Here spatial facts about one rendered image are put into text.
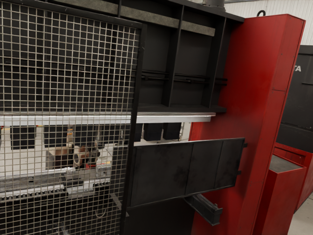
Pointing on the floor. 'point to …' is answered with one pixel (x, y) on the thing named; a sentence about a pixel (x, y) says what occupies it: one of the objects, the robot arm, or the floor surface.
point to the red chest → (279, 196)
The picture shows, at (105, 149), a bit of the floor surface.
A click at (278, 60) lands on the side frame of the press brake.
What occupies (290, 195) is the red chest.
